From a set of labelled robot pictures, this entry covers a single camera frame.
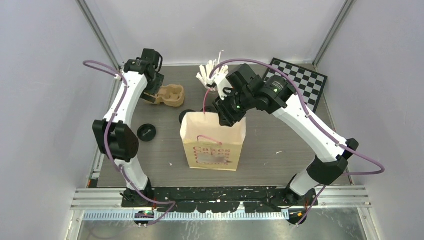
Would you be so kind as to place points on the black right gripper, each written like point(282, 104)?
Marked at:
point(226, 117)

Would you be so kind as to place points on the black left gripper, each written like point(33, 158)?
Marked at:
point(150, 95)

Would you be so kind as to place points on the brown cardboard cup carrier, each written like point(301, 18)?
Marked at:
point(171, 95)

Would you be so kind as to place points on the pink paper gift bag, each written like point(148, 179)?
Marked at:
point(206, 143)

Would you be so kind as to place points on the black plastic cup lid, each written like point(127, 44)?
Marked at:
point(208, 109)

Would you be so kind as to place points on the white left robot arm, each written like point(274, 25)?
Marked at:
point(140, 79)

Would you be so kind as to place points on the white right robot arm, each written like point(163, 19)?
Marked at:
point(331, 150)

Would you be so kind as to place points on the black white chessboard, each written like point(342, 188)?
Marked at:
point(310, 83)

